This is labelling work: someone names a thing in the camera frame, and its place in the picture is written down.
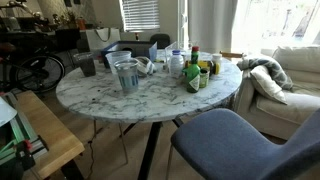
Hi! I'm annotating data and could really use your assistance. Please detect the green white metal rail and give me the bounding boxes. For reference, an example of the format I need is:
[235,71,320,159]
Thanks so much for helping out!
[0,91,49,168]

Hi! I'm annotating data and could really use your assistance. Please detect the blue upholstered chair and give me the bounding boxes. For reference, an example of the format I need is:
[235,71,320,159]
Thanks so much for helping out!
[165,107,320,180]

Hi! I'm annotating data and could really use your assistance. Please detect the beige curtain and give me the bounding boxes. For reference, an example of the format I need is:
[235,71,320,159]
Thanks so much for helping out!
[187,0,239,54]

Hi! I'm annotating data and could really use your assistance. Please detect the small green jar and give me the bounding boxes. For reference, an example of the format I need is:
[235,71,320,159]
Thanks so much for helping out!
[199,68,210,89]

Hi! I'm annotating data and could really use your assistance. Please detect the small plastic cup dark contents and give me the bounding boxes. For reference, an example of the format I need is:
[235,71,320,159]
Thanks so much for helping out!
[72,51,97,78]

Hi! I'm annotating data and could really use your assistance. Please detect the patterned grey blanket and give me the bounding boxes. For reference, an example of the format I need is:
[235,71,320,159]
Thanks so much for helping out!
[236,56,294,91]

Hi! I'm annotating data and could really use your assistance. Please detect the black sideboard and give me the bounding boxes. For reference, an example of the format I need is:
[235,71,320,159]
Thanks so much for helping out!
[0,16,81,54]

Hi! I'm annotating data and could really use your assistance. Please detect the grey upholstered chair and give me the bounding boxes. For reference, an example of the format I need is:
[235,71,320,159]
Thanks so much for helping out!
[149,33,172,50]

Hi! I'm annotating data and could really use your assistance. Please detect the beige sofa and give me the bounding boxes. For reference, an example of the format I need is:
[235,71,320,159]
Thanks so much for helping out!
[234,44,320,141]

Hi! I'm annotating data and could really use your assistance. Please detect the orange jar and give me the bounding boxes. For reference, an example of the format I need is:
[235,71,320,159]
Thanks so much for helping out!
[77,17,87,30]

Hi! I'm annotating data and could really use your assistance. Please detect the white window blind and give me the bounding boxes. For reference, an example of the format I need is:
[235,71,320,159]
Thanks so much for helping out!
[120,0,161,33]

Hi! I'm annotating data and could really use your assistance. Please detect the clear plastic container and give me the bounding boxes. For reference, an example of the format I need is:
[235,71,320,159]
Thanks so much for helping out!
[163,40,179,63]

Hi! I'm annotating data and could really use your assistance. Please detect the red black clamp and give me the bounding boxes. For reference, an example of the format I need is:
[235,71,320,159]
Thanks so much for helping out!
[14,139,37,171]

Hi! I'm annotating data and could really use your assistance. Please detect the white plastic container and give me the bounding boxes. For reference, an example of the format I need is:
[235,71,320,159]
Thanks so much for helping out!
[211,53,223,66]

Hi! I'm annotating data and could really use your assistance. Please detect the yellow lid jar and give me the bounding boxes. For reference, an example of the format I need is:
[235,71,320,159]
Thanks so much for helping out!
[197,59,210,70]

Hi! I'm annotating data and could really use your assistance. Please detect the black floor cable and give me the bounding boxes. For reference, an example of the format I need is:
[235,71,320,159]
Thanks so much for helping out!
[85,131,98,180]

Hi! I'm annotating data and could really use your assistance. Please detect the black table base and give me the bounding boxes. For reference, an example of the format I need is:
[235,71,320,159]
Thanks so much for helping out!
[119,116,184,180]

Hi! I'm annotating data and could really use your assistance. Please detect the cream cushion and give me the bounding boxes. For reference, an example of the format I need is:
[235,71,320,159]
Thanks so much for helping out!
[249,64,288,106]

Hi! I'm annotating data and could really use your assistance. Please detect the clear bottle blue cap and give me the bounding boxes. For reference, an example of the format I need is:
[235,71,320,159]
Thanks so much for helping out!
[168,49,185,80]

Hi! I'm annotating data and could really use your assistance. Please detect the white tote bag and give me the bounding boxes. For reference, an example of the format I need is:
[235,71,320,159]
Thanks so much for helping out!
[84,27,122,52]

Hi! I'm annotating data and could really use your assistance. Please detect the green bottle red cap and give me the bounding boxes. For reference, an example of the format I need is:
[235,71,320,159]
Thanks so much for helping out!
[181,45,202,94]

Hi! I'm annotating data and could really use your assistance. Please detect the dark jar yellow label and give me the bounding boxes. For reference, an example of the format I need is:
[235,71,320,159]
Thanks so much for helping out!
[208,60,222,76]

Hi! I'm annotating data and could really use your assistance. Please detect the black bicycle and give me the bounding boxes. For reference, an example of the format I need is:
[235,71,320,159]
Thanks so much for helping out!
[0,41,67,94]

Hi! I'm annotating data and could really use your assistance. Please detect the white plastic object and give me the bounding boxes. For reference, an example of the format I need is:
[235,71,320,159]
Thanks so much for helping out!
[0,96,18,128]

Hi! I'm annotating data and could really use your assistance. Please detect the blue cardboard box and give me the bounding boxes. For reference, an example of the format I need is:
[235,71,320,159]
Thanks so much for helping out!
[100,40,158,69]

